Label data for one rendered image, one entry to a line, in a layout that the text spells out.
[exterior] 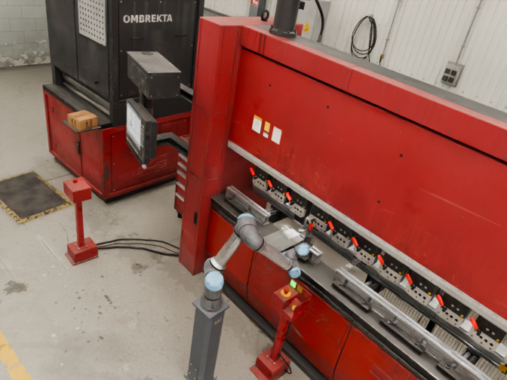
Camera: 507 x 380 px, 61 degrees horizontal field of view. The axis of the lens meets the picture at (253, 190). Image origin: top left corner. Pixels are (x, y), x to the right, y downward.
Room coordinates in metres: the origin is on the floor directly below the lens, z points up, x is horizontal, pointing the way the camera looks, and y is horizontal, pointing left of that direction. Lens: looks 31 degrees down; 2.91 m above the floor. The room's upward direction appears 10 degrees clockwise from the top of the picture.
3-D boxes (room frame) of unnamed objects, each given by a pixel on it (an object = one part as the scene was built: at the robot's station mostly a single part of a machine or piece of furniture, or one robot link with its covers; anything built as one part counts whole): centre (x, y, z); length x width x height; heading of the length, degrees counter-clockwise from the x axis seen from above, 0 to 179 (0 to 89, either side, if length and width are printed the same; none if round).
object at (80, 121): (3.83, 1.78, 1.04); 0.30 x 0.26 x 0.12; 52
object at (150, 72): (3.15, 0.90, 1.53); 0.51 x 0.25 x 0.85; 36
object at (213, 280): (2.03, 0.14, 0.94); 0.13 x 0.12 x 0.14; 12
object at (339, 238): (2.41, -0.65, 1.26); 0.15 x 0.09 x 0.17; 47
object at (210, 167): (3.46, 0.22, 1.15); 0.85 x 0.25 x 2.30; 137
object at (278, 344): (2.22, -0.39, 0.39); 0.05 x 0.05 x 0.54; 47
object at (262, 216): (3.04, 0.03, 0.92); 0.50 x 0.06 x 0.10; 47
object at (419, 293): (2.01, -1.09, 1.26); 0.15 x 0.09 x 0.17; 47
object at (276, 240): (2.56, -0.28, 1.00); 0.26 x 0.18 x 0.01; 137
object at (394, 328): (1.95, -1.08, 0.89); 0.30 x 0.05 x 0.03; 47
